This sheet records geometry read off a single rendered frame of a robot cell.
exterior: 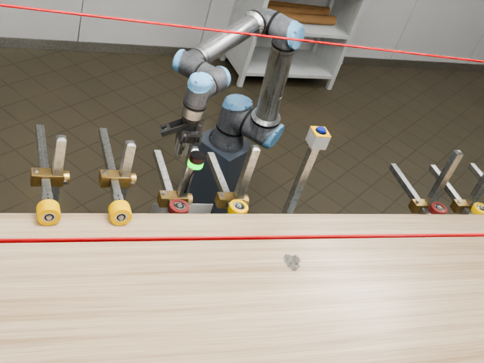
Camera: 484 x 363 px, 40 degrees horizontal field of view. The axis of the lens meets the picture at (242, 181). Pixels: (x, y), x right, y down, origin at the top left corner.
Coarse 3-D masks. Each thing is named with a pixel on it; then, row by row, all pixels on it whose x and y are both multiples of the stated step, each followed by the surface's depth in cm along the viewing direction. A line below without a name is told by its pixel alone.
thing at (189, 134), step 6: (186, 120) 250; (204, 120) 253; (192, 126) 254; (198, 126) 254; (180, 132) 255; (186, 132) 253; (192, 132) 255; (198, 132) 256; (180, 138) 255; (186, 138) 254; (192, 138) 257; (198, 138) 257; (198, 144) 258
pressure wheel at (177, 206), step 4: (172, 200) 257; (176, 200) 257; (180, 200) 258; (172, 204) 255; (176, 204) 256; (180, 204) 256; (184, 204) 257; (188, 204) 258; (168, 208) 257; (172, 208) 253; (176, 208) 254; (180, 208) 255; (184, 208) 255; (188, 208) 256; (172, 212) 254; (176, 212) 253; (180, 212) 253; (184, 212) 254
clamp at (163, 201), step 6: (168, 192) 265; (174, 192) 267; (162, 198) 262; (168, 198) 263; (174, 198) 264; (180, 198) 265; (186, 198) 266; (192, 198) 268; (162, 204) 264; (168, 204) 265
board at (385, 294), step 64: (0, 256) 213; (64, 256) 220; (128, 256) 228; (192, 256) 237; (256, 256) 246; (320, 256) 255; (384, 256) 266; (448, 256) 277; (0, 320) 195; (64, 320) 201; (128, 320) 207; (192, 320) 214; (256, 320) 221; (320, 320) 229; (384, 320) 238; (448, 320) 247
